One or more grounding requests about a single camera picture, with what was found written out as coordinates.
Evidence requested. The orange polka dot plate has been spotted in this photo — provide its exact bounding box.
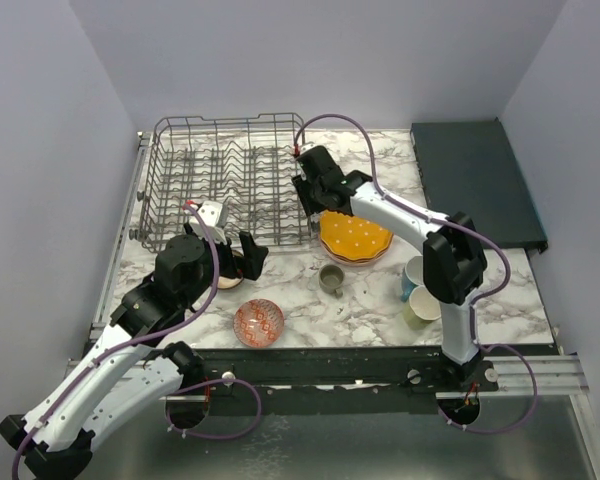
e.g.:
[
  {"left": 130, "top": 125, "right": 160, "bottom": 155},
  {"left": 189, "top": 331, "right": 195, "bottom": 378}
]
[{"left": 319, "top": 211, "right": 393, "bottom": 263}]

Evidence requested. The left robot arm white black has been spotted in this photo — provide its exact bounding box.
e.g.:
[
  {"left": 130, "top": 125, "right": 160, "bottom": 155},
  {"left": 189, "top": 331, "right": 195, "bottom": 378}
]
[{"left": 0, "top": 228, "right": 269, "bottom": 479}]

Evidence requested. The red patterned bowl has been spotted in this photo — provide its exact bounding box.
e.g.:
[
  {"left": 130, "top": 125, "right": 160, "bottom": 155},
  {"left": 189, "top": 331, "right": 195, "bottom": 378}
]
[{"left": 233, "top": 299, "right": 285, "bottom": 348}]

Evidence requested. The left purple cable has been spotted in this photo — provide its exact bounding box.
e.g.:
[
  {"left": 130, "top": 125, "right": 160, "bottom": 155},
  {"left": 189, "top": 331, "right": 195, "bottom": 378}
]
[{"left": 9, "top": 202, "right": 221, "bottom": 480}]

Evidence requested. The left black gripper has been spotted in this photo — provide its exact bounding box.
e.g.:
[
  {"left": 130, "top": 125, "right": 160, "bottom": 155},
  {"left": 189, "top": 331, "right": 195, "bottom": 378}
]
[{"left": 181, "top": 221, "right": 268, "bottom": 309}]

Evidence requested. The small grey cup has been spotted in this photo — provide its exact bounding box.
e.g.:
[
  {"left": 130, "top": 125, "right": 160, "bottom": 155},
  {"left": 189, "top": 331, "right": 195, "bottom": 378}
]
[{"left": 318, "top": 264, "right": 344, "bottom": 298}]

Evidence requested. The purple cable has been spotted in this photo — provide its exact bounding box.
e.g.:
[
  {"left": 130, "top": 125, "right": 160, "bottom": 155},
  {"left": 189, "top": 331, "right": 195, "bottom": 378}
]
[
  {"left": 9, "top": 202, "right": 221, "bottom": 480},
  {"left": 293, "top": 113, "right": 539, "bottom": 435}
]

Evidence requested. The yellow green mug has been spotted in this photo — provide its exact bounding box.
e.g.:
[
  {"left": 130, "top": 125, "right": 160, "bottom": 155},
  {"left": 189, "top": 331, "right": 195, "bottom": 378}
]
[{"left": 403, "top": 286, "right": 441, "bottom": 330}]

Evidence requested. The blue floral mug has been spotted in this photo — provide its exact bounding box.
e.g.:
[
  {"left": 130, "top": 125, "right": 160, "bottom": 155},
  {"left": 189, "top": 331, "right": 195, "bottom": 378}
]
[{"left": 401, "top": 255, "right": 424, "bottom": 303}]

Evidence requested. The dark blue flat box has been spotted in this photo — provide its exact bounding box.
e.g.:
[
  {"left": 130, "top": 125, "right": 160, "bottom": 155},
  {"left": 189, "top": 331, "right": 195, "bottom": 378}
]
[{"left": 411, "top": 119, "right": 548, "bottom": 252}]

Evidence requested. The grey wire dish rack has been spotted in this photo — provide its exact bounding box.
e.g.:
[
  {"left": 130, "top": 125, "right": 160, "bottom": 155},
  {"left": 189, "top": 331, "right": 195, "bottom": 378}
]
[{"left": 129, "top": 112, "right": 312, "bottom": 252}]

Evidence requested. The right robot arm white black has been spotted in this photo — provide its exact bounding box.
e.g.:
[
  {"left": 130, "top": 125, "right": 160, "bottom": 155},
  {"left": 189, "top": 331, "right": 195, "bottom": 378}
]
[{"left": 292, "top": 146, "right": 487, "bottom": 392}]

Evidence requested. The dark brown cream bowl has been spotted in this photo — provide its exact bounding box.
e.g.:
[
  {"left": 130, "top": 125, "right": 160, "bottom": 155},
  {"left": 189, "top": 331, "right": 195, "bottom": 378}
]
[{"left": 218, "top": 276, "right": 243, "bottom": 290}]

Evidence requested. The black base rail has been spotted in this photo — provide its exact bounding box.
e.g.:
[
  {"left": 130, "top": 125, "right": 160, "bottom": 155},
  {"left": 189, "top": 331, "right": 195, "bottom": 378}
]
[{"left": 166, "top": 346, "right": 498, "bottom": 419}]

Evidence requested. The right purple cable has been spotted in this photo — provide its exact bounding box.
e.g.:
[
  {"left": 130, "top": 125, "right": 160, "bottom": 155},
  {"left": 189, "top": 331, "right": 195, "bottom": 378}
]
[{"left": 293, "top": 113, "right": 539, "bottom": 435}]

